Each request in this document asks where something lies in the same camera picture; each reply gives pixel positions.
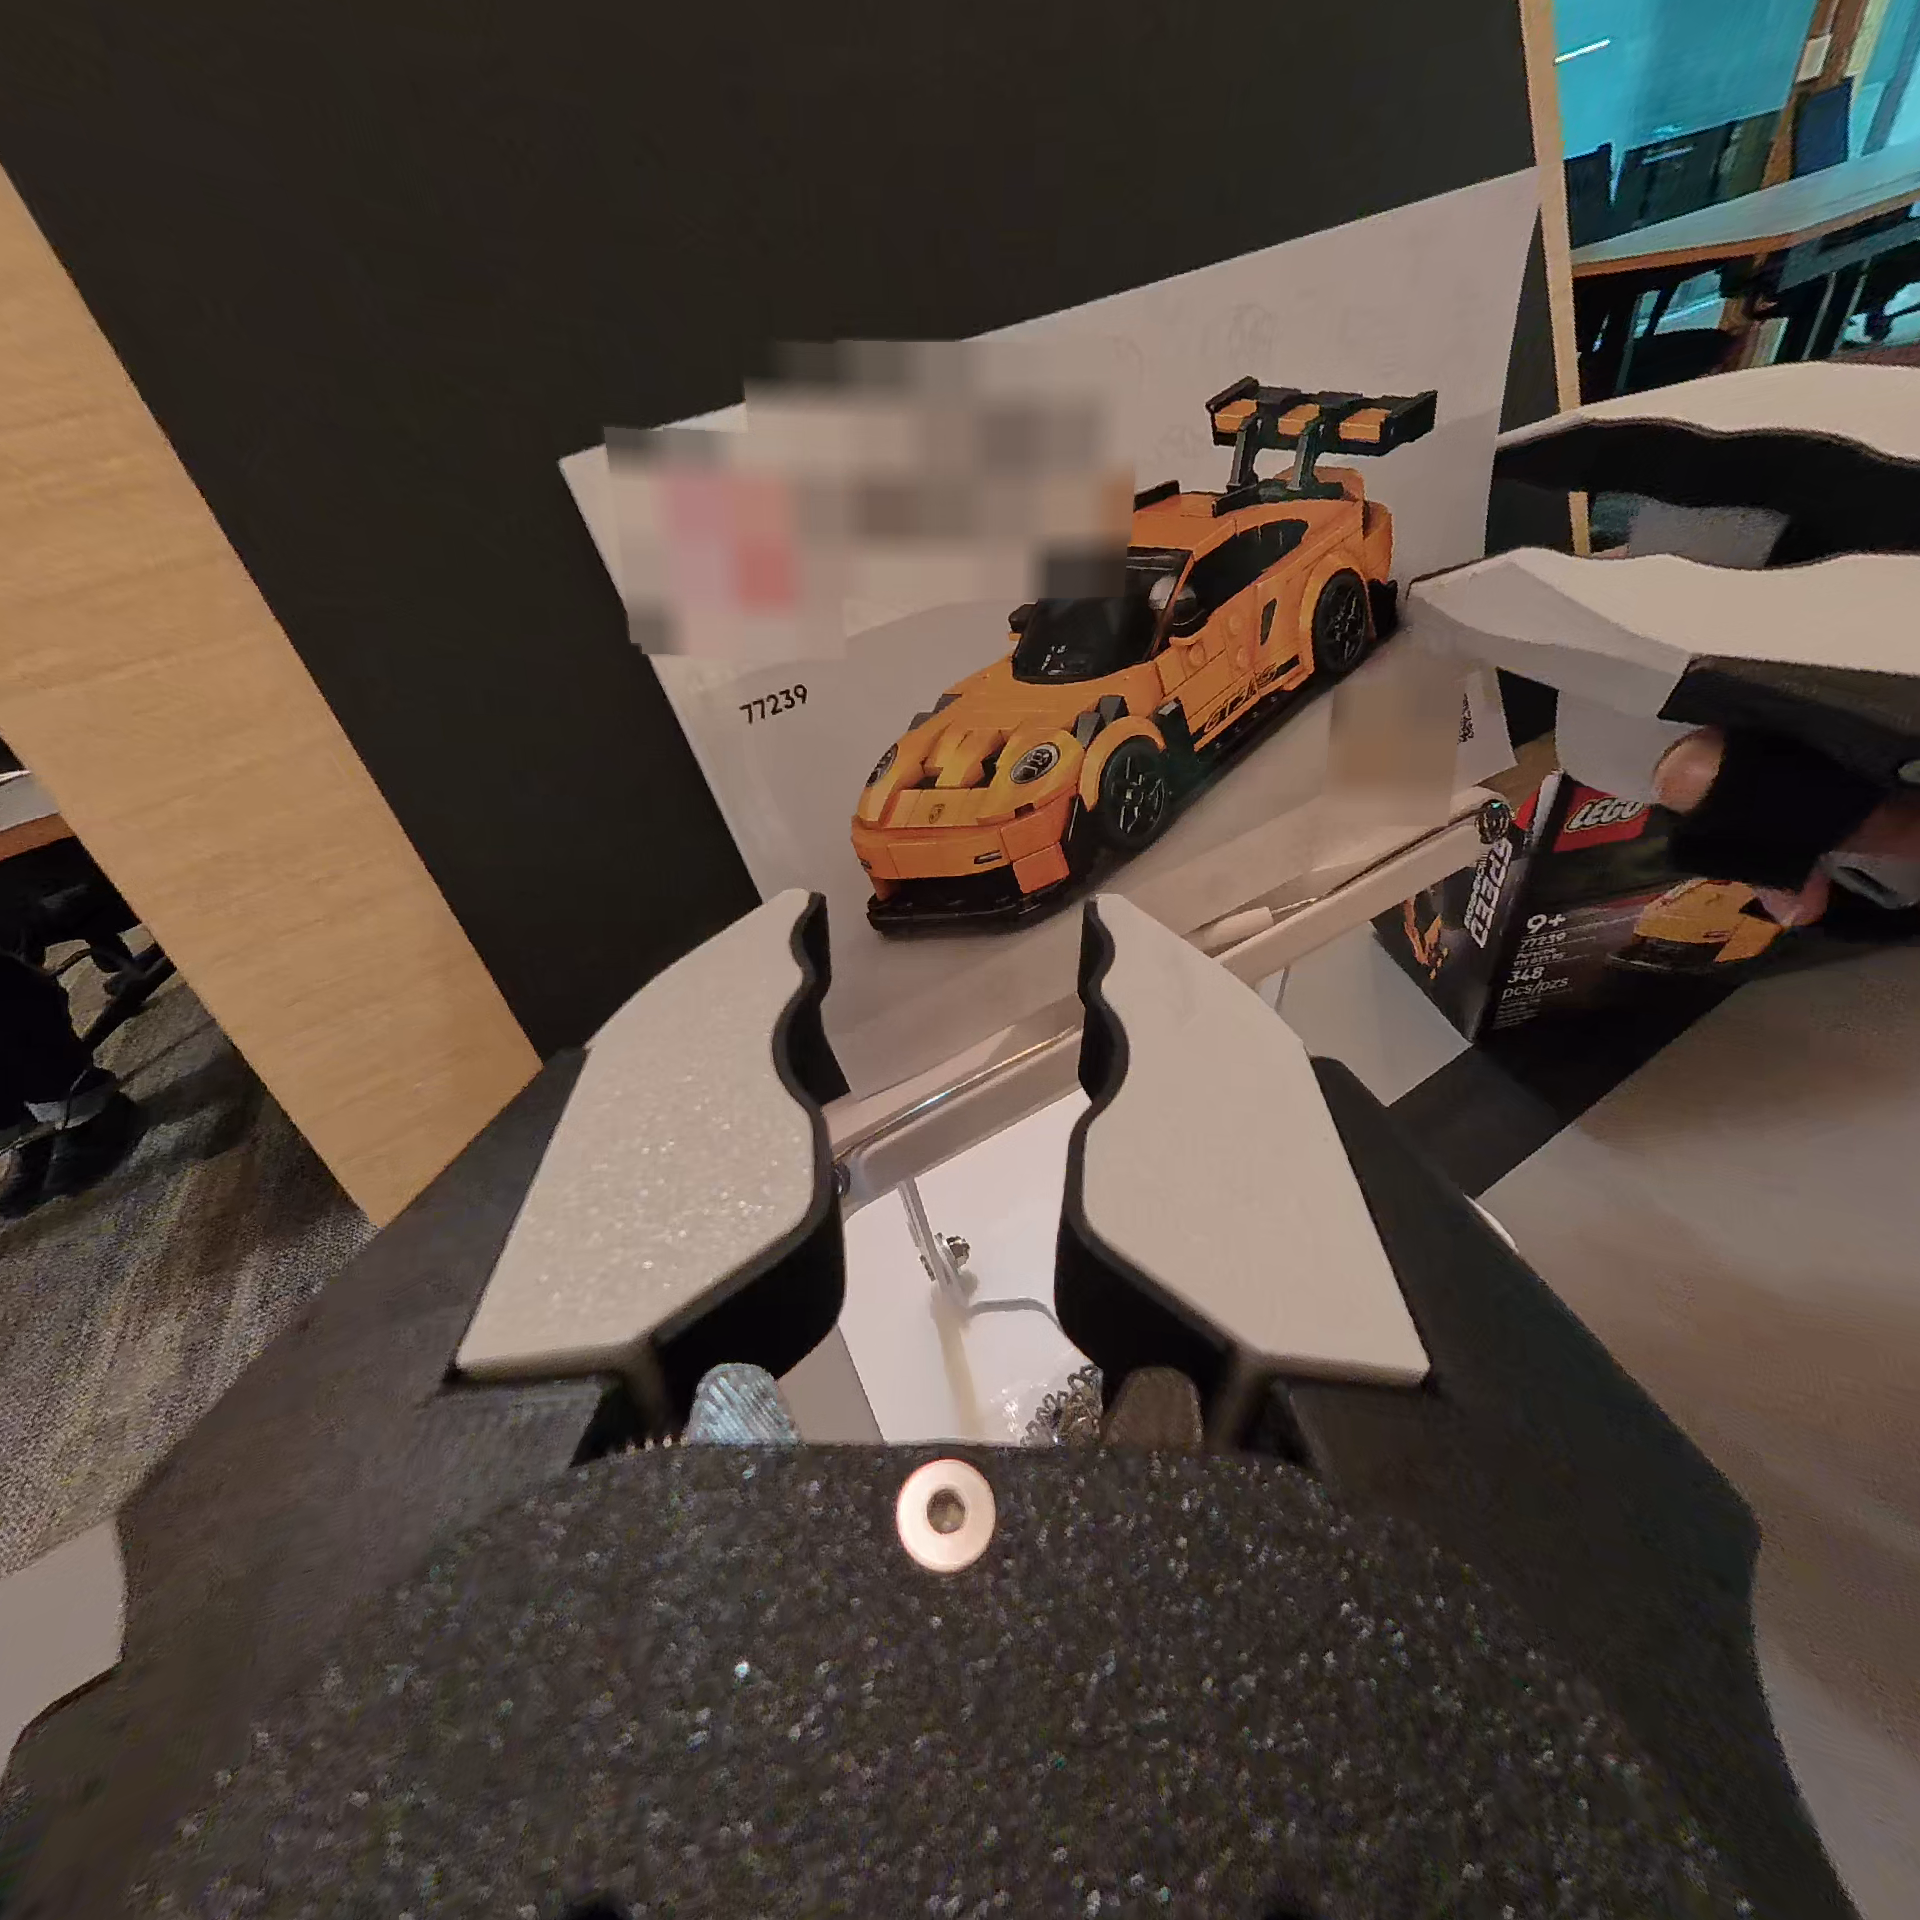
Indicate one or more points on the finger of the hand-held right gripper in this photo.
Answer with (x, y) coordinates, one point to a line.
(1575, 616)
(1725, 403)

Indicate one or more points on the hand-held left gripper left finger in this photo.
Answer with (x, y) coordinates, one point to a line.
(648, 1197)

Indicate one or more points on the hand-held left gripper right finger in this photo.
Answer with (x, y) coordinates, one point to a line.
(1244, 1197)

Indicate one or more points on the toy car instruction booklet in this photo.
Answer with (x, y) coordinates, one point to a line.
(783, 780)

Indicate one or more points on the white book stand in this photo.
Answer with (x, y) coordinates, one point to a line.
(452, 373)

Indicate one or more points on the person's right hand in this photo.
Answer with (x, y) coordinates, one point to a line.
(1686, 767)

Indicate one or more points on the toy car set box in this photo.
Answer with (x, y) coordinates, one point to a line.
(1513, 961)

